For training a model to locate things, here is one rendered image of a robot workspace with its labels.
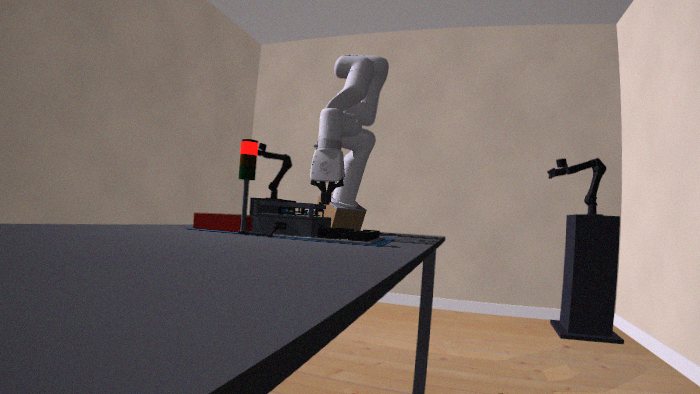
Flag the red open-top bin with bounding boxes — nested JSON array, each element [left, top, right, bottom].
[[193, 213, 252, 232]]

